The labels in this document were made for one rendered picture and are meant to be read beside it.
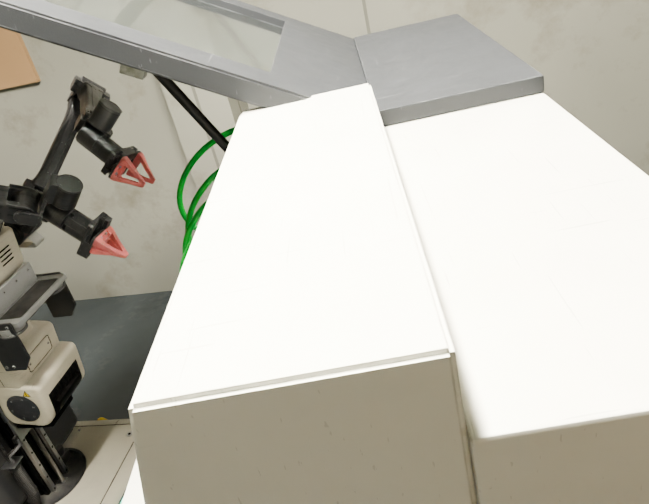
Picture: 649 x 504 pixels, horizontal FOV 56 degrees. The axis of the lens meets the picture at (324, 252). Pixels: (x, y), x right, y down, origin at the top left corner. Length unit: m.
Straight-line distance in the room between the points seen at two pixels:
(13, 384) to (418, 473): 1.67
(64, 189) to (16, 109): 2.35
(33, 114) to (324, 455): 3.39
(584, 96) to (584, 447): 2.73
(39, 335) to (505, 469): 1.74
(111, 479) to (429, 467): 1.97
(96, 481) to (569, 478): 2.04
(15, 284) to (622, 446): 1.72
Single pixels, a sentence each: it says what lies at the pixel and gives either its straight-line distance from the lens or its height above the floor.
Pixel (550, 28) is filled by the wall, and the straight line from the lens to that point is 3.03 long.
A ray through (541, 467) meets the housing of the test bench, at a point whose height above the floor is 1.43.
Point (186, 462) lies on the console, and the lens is 0.46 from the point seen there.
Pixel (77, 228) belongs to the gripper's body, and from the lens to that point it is 1.48.
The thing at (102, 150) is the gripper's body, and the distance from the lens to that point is 1.58.
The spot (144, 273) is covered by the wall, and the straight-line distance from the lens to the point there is 3.90.
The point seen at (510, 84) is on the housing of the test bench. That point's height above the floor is 1.50.
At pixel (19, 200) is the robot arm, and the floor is 1.41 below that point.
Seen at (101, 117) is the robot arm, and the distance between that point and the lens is 1.57.
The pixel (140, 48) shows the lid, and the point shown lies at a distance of 1.04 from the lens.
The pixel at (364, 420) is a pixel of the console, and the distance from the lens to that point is 0.43.
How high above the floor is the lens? 1.80
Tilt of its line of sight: 28 degrees down
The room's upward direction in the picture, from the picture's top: 14 degrees counter-clockwise
